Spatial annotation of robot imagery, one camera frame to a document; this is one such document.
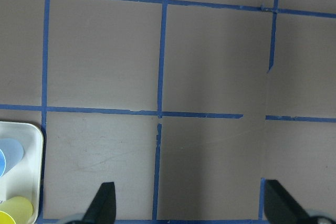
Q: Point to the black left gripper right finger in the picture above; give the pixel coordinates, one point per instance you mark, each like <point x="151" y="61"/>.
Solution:
<point x="280" y="206"/>

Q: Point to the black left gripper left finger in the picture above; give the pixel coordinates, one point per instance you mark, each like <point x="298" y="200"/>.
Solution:
<point x="103" y="207"/>

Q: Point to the cream plastic tray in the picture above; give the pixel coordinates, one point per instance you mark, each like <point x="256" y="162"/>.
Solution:
<point x="24" y="179"/>

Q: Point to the light blue cup near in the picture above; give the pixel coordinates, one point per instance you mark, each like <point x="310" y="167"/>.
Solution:
<point x="12" y="153"/>

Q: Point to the yellow plastic cup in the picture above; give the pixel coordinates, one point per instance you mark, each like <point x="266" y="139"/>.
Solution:
<point x="17" y="210"/>

